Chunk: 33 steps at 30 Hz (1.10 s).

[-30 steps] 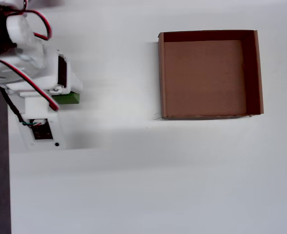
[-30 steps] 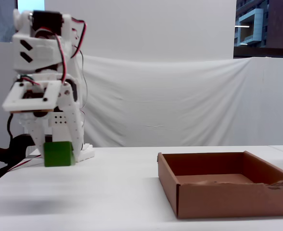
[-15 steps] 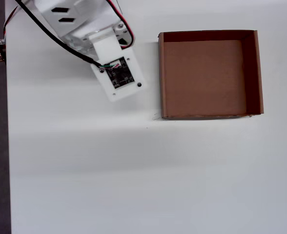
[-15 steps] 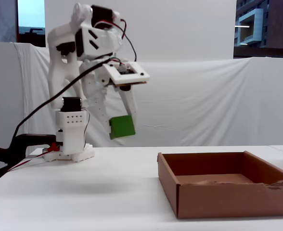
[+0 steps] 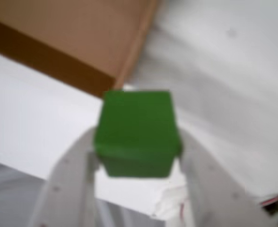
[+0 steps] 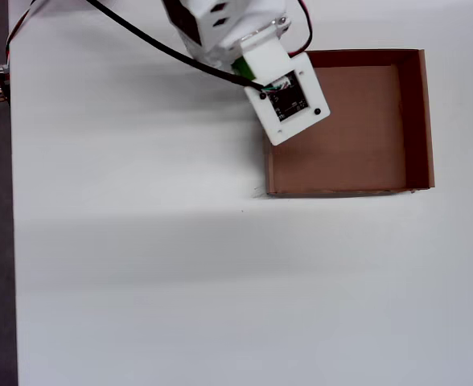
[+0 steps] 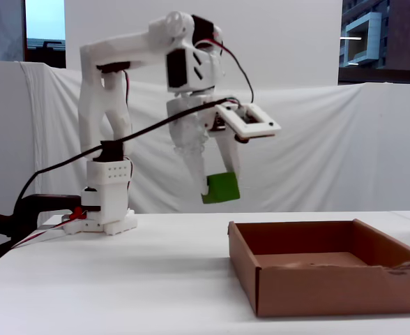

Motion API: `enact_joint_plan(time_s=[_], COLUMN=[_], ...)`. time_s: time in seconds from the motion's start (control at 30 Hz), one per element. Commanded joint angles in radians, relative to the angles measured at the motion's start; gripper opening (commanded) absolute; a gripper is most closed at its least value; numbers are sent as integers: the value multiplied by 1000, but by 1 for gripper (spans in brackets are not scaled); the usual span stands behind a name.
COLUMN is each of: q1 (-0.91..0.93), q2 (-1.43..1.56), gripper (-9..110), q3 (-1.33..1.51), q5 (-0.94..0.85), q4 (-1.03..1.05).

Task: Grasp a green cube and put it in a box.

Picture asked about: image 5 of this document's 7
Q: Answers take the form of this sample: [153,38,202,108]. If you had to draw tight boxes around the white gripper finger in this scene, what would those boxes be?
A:
[34,127,102,227]
[176,131,273,227]

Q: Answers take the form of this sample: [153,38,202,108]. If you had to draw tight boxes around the green cube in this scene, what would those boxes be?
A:
[93,89,183,178]

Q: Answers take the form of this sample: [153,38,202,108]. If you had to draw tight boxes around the brown cardboard box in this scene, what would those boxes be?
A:
[0,0,160,98]

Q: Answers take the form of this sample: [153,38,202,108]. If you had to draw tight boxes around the red servo cable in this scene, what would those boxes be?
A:
[259,195,278,208]

